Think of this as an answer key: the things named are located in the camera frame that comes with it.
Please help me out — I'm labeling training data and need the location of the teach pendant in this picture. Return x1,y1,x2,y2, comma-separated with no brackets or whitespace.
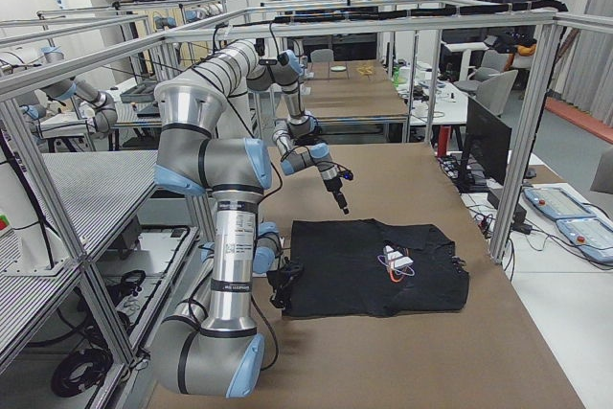
523,187,596,220
556,217,612,263

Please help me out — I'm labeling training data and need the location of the black computer monitor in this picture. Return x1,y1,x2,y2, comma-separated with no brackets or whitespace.
456,98,511,193

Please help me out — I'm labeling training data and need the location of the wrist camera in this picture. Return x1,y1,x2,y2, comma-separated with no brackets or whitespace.
337,170,354,181

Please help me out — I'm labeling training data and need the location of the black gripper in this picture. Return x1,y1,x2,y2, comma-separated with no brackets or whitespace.
324,176,350,215
266,262,304,308

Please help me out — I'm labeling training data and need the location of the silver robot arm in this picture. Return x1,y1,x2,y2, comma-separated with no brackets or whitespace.
151,77,272,398
154,39,352,213

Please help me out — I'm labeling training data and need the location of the grey office chair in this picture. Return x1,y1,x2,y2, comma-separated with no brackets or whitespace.
465,50,518,116

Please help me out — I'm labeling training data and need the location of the aluminium cage frame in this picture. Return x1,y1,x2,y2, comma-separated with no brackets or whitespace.
0,0,571,372

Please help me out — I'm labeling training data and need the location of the black graphic t-shirt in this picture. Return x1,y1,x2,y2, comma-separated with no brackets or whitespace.
284,219,469,318

